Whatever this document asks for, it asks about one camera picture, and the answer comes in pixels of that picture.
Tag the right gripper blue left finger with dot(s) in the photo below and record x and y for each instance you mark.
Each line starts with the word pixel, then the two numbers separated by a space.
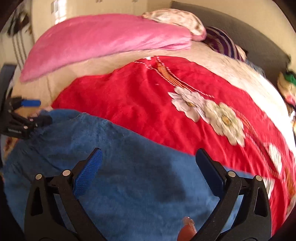
pixel 85 171

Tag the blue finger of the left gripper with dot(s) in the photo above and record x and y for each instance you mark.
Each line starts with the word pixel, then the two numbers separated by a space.
pixel 30 103
pixel 41 120

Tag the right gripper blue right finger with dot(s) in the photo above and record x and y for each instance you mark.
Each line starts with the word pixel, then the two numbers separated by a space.
pixel 213 172

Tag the blue denim pants lace trim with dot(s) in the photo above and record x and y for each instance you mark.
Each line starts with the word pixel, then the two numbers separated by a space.
pixel 142 191

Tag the right hand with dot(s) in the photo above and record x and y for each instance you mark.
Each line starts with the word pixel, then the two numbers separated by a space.
pixel 187 231

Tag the cream bed sheet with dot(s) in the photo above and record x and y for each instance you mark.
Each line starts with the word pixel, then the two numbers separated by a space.
pixel 237 73

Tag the pink bolster pillow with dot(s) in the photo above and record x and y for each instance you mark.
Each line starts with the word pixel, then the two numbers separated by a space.
pixel 84 37

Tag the hanging bags on door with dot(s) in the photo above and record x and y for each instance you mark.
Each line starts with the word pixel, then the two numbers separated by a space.
pixel 20 19

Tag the cream wardrobe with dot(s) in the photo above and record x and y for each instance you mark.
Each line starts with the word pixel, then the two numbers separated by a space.
pixel 47 13

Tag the red floral blanket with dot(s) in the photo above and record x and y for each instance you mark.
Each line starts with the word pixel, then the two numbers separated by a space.
pixel 182 105

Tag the pile of folded clothes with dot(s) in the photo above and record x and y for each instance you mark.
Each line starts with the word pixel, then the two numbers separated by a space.
pixel 286 85

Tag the dark grey headboard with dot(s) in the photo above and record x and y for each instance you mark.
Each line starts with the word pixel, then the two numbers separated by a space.
pixel 262 51

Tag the purple striped pillow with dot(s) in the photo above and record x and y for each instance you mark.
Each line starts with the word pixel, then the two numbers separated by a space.
pixel 219 41

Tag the beige floral pillow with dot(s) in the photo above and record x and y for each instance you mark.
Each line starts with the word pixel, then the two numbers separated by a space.
pixel 180 18

